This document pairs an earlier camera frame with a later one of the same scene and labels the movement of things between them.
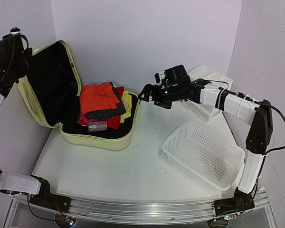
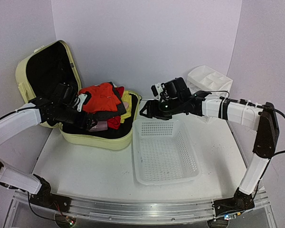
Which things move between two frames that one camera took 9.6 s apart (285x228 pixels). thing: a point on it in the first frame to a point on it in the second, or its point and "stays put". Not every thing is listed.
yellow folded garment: [126, 97] stays put
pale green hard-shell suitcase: [52, 86] stays put
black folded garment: [120, 110] stays put
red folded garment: [114, 122] stays put
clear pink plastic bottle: [97, 126] stays put
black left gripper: [29, 54] to [87, 125]
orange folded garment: [94, 98] stays put
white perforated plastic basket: [207, 156] to [164, 152]
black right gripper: [151, 95] to [154, 108]
